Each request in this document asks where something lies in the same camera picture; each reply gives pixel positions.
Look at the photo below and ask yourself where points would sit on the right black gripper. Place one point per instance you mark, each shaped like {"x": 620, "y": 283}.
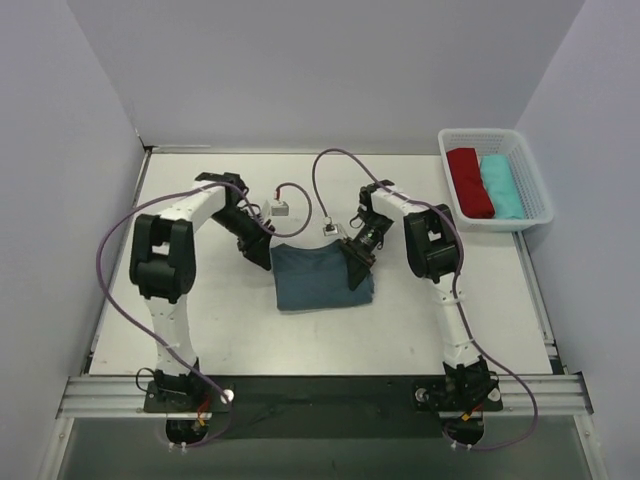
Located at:
{"x": 354, "y": 251}

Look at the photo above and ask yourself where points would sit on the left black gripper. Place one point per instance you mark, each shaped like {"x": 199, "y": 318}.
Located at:
{"x": 253, "y": 243}

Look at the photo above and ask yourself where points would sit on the blue-grey t shirt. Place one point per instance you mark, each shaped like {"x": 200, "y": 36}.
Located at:
{"x": 315, "y": 279}

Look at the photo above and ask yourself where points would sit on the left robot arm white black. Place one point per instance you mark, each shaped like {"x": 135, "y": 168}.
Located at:
{"x": 163, "y": 267}

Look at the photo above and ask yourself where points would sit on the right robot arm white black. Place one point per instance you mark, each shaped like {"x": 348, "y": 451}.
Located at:
{"x": 433, "y": 254}

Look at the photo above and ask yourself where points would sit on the red rolled t shirt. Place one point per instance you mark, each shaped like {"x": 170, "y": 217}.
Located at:
{"x": 465, "y": 172}

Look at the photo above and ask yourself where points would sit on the teal rolled t shirt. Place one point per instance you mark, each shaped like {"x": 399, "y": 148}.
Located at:
{"x": 501, "y": 187}

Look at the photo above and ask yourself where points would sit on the white plastic basket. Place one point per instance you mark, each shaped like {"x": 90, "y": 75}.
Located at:
{"x": 537, "y": 205}

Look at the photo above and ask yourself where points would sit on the aluminium rail frame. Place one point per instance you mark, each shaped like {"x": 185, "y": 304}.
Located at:
{"x": 237, "y": 330}

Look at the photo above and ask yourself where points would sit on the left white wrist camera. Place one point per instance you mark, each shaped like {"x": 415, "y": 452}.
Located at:
{"x": 274, "y": 208}

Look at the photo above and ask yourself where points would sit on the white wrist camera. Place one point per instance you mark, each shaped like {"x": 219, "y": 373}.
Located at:
{"x": 274, "y": 208}
{"x": 331, "y": 228}

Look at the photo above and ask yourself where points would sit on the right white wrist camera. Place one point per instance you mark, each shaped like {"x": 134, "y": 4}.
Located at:
{"x": 331, "y": 228}

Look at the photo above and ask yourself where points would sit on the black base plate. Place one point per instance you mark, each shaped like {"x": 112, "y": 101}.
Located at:
{"x": 320, "y": 407}

